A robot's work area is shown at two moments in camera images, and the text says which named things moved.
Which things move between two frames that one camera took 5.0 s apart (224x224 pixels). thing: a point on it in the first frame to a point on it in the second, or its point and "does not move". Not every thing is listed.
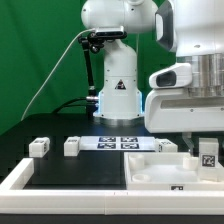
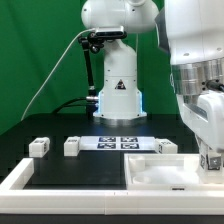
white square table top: [166, 171] does not move
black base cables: [59, 108] does not move
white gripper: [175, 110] to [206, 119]
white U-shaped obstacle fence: [16, 200] does not move
